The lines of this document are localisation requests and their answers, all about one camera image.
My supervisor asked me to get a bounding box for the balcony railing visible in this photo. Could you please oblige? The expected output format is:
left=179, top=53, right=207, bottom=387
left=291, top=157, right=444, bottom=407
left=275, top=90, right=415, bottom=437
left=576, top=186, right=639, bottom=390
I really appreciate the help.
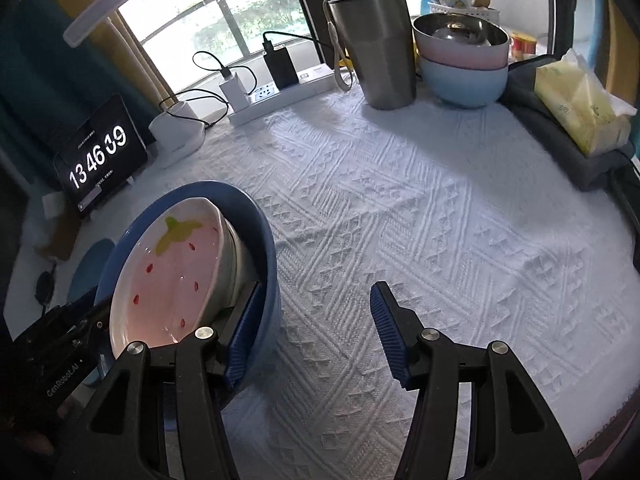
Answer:
left=135, top=0, right=312, bottom=87

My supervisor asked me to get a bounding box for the person's left hand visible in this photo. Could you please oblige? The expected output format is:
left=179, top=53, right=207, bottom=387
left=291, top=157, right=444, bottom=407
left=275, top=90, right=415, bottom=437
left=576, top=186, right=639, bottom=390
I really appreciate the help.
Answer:
left=2, top=412, right=57, bottom=459

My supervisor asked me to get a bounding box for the pink steel-lined bowl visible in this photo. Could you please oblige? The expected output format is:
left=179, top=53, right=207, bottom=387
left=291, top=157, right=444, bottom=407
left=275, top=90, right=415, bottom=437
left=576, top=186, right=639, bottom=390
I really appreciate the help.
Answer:
left=411, top=11, right=511, bottom=71

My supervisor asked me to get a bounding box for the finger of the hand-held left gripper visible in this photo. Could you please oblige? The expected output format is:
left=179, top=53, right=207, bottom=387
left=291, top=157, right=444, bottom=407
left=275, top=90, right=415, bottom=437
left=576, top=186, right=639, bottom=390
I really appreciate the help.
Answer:
left=69, top=296, right=114, bottom=347

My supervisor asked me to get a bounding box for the white charger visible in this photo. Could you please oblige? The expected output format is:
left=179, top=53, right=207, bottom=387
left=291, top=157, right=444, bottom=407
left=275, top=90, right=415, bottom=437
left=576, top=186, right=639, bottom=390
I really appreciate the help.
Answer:
left=219, top=76, right=253, bottom=111

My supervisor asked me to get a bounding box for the black lamp cable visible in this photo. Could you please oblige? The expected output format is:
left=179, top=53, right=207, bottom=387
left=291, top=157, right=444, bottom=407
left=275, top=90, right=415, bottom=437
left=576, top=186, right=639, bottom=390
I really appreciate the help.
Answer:
left=159, top=88, right=232, bottom=129

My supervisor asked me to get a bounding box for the brown cardboard box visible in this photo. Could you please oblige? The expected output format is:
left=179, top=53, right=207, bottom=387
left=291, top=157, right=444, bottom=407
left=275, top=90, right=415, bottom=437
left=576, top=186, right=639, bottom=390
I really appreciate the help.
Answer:
left=32, top=205, right=77, bottom=262

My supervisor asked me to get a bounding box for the light blue bowl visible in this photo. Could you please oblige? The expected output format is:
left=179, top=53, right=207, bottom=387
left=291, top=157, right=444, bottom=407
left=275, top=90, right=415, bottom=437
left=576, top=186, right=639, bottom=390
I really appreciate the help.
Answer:
left=417, top=55, right=510, bottom=110

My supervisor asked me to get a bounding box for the white textured tablecloth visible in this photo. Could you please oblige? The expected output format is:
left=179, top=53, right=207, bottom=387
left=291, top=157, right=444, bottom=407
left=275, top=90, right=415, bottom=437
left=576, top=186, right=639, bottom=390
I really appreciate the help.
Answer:
left=15, top=80, right=640, bottom=480

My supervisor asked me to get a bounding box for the white basket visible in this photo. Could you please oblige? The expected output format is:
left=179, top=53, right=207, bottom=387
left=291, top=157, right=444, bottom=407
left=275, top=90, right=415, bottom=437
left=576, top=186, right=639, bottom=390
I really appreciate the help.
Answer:
left=427, top=2, right=501, bottom=24

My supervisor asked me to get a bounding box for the teal curtain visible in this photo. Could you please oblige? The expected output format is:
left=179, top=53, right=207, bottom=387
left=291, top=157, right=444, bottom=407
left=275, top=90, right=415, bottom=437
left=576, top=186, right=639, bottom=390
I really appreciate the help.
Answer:
left=0, top=0, right=147, bottom=187

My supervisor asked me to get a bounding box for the yellow tissue pack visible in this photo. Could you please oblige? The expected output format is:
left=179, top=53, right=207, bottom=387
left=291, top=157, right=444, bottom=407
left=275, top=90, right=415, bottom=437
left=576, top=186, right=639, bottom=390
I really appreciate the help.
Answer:
left=534, top=47, right=636, bottom=156

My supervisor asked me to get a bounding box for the black charger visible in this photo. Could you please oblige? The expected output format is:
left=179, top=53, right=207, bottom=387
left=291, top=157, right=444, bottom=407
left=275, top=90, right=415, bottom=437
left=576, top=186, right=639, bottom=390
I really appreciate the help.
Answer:
left=262, top=44, right=300, bottom=90

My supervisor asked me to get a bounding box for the tablet with clock display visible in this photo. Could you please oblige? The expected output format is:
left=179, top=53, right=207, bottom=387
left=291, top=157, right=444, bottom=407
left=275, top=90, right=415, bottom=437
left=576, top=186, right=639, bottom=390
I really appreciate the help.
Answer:
left=52, top=92, right=150, bottom=220

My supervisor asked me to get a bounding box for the white power strip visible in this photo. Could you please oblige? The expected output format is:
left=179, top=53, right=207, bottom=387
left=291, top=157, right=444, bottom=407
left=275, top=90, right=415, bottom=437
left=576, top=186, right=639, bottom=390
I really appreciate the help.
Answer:
left=227, top=63, right=336, bottom=128

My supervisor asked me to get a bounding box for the steel kettle pot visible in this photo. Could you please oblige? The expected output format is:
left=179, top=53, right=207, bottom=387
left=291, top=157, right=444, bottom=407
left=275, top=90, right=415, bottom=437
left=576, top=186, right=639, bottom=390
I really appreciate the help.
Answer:
left=322, top=0, right=419, bottom=111

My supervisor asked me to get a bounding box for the pink strawberry bowl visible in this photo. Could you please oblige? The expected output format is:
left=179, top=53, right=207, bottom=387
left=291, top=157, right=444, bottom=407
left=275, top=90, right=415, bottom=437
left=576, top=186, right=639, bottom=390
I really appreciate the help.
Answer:
left=109, top=197, right=229, bottom=361

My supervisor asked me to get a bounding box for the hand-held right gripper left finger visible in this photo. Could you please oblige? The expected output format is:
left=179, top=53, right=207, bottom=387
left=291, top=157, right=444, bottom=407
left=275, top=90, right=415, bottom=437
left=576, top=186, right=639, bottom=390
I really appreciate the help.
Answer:
left=75, top=280, right=264, bottom=480

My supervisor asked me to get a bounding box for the deep blue plate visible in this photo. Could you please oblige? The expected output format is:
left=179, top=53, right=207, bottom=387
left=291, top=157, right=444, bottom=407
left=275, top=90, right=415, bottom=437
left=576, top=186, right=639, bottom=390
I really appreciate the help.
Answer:
left=67, top=239, right=117, bottom=307

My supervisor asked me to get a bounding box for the small white card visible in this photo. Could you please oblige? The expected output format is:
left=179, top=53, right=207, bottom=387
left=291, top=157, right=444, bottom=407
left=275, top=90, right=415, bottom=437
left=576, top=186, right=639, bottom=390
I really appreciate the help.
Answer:
left=41, top=194, right=65, bottom=220

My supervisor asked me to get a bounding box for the large blue bowl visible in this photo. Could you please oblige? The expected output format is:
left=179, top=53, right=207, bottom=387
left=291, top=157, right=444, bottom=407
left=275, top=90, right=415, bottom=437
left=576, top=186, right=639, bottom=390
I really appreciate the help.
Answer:
left=94, top=181, right=280, bottom=411

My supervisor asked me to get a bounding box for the yellow curtain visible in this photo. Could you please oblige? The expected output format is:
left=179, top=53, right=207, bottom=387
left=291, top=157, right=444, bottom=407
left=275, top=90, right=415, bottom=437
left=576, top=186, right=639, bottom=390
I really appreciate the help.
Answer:
left=40, top=0, right=177, bottom=107
left=600, top=0, right=640, bottom=87

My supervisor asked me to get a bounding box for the pale green bowl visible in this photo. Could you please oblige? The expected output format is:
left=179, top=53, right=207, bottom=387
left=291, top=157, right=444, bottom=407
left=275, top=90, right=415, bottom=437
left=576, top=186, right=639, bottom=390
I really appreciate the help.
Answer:
left=212, top=217, right=262, bottom=314

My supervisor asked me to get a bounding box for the black cable of white charger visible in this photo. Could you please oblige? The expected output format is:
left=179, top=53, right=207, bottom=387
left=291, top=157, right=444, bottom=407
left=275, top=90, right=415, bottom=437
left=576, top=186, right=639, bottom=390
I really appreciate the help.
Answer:
left=192, top=50, right=259, bottom=92

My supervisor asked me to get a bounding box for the grey pouch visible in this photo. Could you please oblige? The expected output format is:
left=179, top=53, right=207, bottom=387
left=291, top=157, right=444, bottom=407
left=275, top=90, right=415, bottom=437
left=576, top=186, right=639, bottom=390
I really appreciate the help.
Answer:
left=500, top=55, right=637, bottom=192

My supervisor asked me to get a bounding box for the white desk lamp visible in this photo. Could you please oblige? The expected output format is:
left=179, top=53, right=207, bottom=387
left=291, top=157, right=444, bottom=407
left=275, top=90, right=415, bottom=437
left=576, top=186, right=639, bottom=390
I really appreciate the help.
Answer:
left=62, top=0, right=206, bottom=170

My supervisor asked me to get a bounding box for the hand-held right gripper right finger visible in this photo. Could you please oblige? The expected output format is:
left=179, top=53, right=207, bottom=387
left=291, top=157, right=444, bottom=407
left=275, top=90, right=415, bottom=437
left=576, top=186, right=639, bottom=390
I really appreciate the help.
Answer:
left=369, top=281, right=584, bottom=480

